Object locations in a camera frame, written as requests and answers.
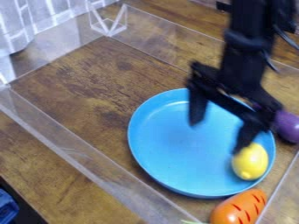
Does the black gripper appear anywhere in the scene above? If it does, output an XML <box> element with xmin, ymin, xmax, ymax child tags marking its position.
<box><xmin>187</xmin><ymin>45</ymin><xmax>283</xmax><ymax>154</ymax></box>

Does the orange toy carrot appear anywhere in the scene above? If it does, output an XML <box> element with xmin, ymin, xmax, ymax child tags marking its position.
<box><xmin>210</xmin><ymin>189</ymin><xmax>267</xmax><ymax>224</ymax></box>

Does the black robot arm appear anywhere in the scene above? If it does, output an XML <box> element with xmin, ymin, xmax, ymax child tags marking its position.
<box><xmin>187</xmin><ymin>0</ymin><xmax>299</xmax><ymax>153</ymax></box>

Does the purple toy eggplant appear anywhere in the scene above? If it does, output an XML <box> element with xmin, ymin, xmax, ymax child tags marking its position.
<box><xmin>275</xmin><ymin>110</ymin><xmax>299</xmax><ymax>144</ymax></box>

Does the blue plastic plate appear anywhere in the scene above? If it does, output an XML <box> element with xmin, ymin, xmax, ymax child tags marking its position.
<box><xmin>127</xmin><ymin>88</ymin><xmax>263</xmax><ymax>199</ymax></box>

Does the yellow toy lemon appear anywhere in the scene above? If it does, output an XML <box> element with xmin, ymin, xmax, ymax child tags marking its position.
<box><xmin>231</xmin><ymin>143</ymin><xmax>268</xmax><ymax>180</ymax></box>

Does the white patterned curtain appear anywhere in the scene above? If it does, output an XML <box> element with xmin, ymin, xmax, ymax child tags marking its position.
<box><xmin>0</xmin><ymin>0</ymin><xmax>117</xmax><ymax>58</ymax></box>

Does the blue object at corner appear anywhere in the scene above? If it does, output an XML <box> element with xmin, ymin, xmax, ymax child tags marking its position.
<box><xmin>0</xmin><ymin>188</ymin><xmax>19</xmax><ymax>224</ymax></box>

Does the clear acrylic enclosure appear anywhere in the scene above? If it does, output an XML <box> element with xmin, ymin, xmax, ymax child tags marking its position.
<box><xmin>0</xmin><ymin>0</ymin><xmax>226</xmax><ymax>224</ymax></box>

